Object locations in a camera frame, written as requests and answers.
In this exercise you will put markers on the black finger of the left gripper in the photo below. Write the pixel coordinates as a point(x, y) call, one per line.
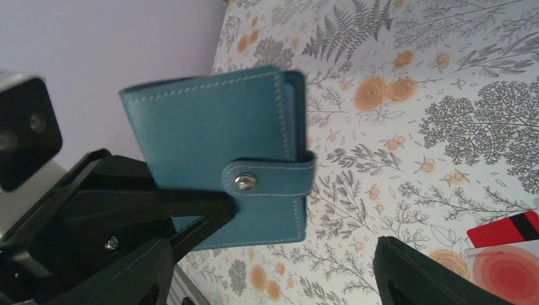
point(183, 218)

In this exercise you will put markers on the floral patterned table mat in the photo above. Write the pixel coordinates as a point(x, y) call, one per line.
point(424, 118)

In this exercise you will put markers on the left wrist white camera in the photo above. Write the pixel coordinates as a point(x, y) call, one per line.
point(30, 139)

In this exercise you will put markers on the teal leather card holder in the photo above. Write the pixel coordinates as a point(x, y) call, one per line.
point(242, 133)

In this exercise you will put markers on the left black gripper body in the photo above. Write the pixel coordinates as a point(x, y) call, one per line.
point(91, 239)

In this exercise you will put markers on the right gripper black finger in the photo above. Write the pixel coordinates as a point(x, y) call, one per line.
point(406, 276)

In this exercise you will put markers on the dark red striped card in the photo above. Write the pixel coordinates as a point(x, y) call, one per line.
point(513, 229)

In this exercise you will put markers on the white card red circle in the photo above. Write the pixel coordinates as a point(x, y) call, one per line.
point(509, 271)

